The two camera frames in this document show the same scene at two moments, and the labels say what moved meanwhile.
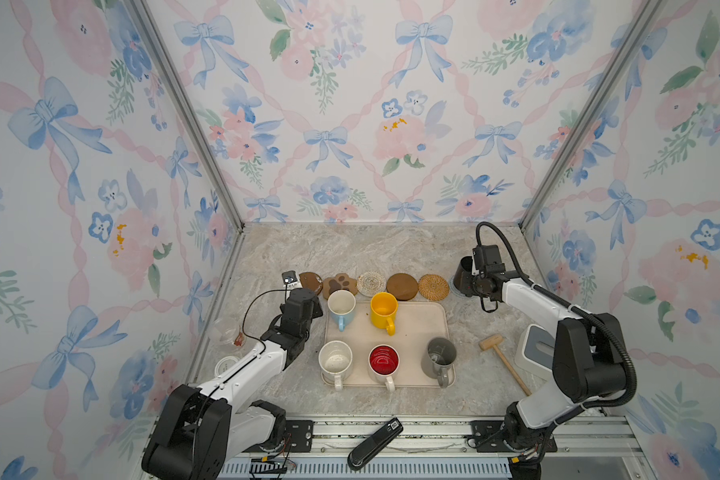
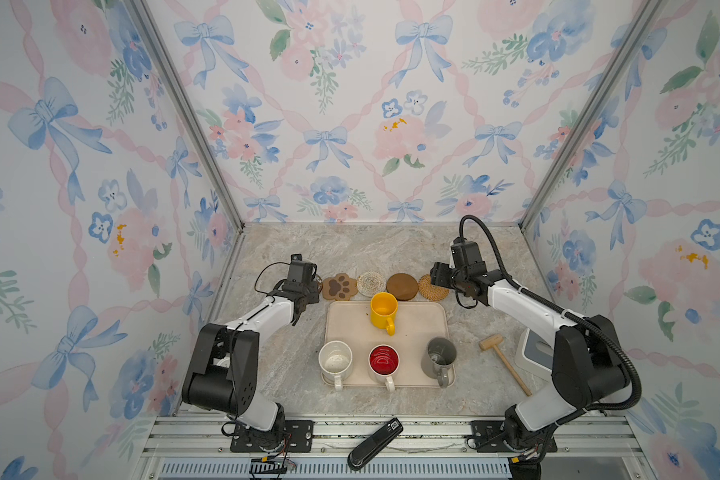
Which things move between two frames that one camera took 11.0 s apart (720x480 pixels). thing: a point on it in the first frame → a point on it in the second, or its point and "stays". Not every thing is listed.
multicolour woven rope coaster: (371, 282) stays
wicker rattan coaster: (433, 287) stays
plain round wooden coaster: (402, 285) stays
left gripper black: (317, 309) → (314, 296)
